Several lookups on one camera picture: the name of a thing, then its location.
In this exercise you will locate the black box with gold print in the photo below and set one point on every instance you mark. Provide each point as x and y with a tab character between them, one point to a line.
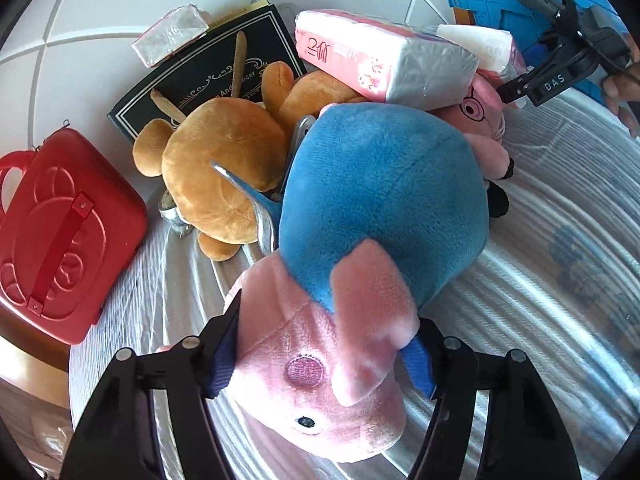
210	70

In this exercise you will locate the pig plush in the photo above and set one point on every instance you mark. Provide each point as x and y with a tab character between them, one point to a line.
480	105
380	185

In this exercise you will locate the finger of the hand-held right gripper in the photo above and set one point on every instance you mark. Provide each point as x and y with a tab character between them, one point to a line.
550	80

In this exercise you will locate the red embossed bear case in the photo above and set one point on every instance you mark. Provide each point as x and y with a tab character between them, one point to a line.
75	240

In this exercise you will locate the silver metal tongs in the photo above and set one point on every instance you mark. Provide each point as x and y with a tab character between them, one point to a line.
260	210

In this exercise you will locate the pink and white tissue pack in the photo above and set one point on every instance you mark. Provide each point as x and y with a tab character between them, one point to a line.
495	45

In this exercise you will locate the small clear tissue packet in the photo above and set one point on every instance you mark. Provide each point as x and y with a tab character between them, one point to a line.
170	35

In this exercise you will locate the person's right hand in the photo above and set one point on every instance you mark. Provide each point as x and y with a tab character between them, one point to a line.
625	95

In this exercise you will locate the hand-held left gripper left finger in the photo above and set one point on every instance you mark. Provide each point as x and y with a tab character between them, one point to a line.
227	355

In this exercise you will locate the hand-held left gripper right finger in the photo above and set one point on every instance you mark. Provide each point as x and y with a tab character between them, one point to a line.
417	365

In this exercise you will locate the brown teddy bear plush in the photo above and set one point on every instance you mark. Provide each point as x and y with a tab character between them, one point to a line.
220	160

